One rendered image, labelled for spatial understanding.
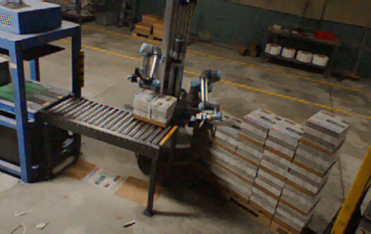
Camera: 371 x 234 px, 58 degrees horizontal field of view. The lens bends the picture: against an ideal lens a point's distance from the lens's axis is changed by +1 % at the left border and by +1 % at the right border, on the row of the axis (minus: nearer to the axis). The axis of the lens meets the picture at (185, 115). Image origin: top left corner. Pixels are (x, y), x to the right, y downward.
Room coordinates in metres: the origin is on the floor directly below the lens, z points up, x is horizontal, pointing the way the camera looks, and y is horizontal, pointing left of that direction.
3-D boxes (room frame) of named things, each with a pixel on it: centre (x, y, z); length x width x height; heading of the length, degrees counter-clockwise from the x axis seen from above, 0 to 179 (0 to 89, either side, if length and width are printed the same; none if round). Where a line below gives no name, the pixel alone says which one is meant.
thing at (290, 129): (2.89, -1.02, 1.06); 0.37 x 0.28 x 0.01; 145
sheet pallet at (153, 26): (9.77, 1.21, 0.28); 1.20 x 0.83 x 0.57; 74
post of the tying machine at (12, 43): (2.80, 1.57, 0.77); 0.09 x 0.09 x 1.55; 74
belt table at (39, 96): (3.30, 1.75, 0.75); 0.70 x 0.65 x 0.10; 74
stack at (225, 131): (3.14, -0.69, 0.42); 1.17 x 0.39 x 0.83; 54
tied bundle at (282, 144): (2.89, -1.03, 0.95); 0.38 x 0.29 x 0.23; 145
